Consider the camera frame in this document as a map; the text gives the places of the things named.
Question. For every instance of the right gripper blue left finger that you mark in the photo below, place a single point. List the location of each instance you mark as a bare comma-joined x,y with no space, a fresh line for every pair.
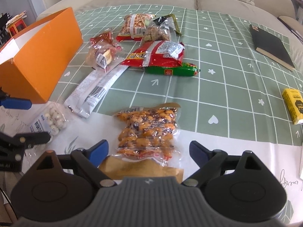
86,164

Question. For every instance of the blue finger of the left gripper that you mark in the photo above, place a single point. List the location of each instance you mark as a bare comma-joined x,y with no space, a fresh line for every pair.
16,103
24,140

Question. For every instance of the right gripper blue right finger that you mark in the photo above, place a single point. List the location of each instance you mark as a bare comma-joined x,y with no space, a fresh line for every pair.
209,162

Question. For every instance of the white candy balls packet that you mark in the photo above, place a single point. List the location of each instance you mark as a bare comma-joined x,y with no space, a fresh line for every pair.
51,118

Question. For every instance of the green sausage stick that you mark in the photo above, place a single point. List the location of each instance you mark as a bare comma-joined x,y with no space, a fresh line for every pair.
185,70

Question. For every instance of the peanut snack bag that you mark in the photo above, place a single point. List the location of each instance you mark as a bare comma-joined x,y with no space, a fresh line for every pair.
134,26

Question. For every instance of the red dried meat packet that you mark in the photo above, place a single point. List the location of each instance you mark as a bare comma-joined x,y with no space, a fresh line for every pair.
106,36

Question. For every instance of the white paper table cover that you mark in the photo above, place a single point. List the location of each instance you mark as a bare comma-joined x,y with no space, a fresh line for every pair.
277,142

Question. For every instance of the orange cardboard box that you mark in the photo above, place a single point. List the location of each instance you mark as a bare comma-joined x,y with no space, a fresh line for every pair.
33,61

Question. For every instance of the orange glazed nuts packet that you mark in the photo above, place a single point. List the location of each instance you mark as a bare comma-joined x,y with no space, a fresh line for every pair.
149,133

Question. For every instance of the white long sachet pack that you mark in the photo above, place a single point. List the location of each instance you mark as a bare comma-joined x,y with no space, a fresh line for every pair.
83,100

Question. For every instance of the red stool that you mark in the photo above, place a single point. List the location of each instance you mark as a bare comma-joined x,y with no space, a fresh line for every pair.
15,27

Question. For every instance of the green checkered tablecloth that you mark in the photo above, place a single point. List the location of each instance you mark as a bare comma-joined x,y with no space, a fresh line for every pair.
225,87

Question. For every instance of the small pastry packet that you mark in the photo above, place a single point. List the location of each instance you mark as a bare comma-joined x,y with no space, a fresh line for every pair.
101,55

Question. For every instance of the yellow small carton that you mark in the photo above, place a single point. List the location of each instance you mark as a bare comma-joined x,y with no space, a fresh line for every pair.
293,100

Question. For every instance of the red snack bag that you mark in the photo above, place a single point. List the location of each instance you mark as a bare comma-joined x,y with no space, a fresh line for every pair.
161,53

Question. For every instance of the black notebook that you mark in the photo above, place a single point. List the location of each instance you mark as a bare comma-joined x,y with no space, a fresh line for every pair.
271,46

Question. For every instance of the clear mixed nuts bag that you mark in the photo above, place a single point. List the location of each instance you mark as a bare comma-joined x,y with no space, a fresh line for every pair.
162,28

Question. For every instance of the beige sofa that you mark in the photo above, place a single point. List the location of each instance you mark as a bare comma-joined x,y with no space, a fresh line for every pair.
270,13

